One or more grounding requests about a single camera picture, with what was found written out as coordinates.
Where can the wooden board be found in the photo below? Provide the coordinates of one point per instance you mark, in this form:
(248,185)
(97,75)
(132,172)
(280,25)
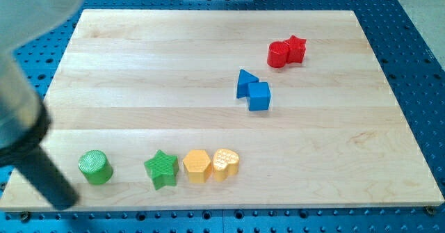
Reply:
(132,82)

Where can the yellow heart block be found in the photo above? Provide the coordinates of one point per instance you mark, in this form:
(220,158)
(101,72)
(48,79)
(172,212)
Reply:
(225,164)

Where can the green star block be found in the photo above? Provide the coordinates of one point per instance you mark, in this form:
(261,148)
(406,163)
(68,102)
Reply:
(162,169)

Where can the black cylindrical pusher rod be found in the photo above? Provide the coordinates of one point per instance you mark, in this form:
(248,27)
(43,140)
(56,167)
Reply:
(49,181)

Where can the green cylinder block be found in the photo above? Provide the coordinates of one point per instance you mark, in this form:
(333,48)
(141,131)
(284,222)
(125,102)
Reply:
(95,167)

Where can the yellow hexagon block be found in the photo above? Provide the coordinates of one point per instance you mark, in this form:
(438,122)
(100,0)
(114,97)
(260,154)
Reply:
(197,165)

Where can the blue cube block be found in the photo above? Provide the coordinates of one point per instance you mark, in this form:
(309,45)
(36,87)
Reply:
(258,96)

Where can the black pusher tool mount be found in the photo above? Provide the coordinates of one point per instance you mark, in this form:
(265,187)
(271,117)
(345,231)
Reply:
(26,149)

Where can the red star block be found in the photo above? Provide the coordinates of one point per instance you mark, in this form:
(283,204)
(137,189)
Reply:
(297,49)

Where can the blue triangle block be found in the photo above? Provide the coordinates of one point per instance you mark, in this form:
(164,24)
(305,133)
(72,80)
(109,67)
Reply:
(244,78)

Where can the red cylinder block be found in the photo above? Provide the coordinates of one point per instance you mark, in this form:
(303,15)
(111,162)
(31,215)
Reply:
(278,52)

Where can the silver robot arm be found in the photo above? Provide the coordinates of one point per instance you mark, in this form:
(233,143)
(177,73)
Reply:
(24,116)

